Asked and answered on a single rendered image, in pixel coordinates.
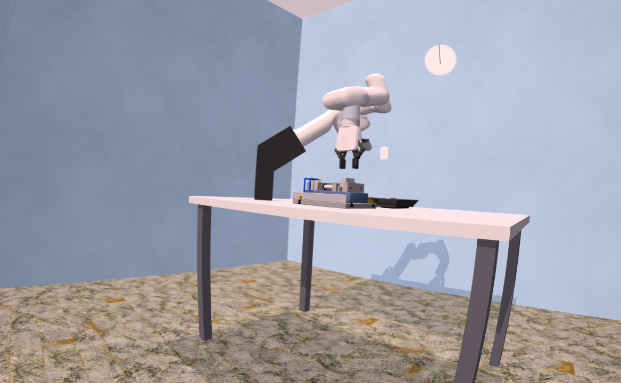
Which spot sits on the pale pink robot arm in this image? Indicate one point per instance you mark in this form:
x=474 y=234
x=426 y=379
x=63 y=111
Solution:
x=353 y=103

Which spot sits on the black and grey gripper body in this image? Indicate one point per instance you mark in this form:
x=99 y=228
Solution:
x=347 y=139

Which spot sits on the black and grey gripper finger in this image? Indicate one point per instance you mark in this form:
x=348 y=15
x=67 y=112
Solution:
x=341 y=156
x=356 y=154

